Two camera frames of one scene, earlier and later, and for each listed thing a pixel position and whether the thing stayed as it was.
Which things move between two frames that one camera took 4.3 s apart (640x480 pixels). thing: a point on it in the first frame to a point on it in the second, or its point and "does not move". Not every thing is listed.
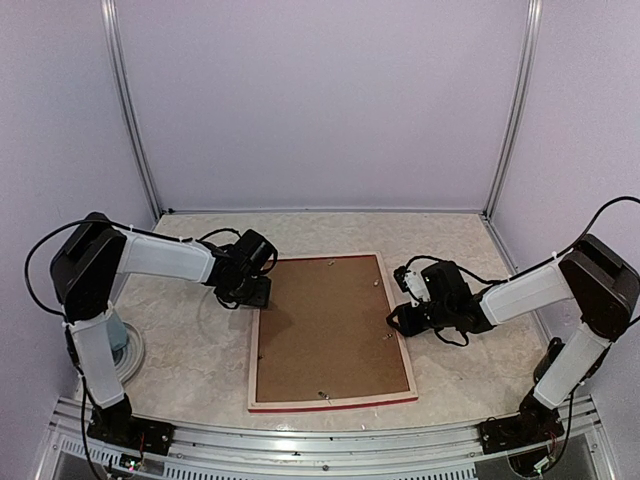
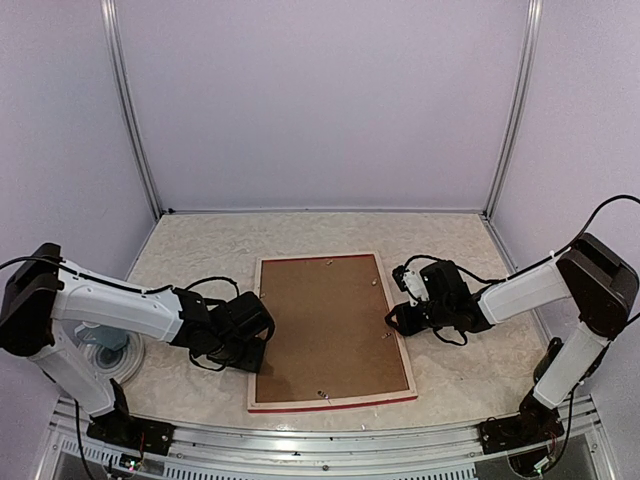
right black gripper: [408, 327] does not move
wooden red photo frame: [324, 339] does not move
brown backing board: [325, 332] does not move
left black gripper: [261, 298] to [252, 361]
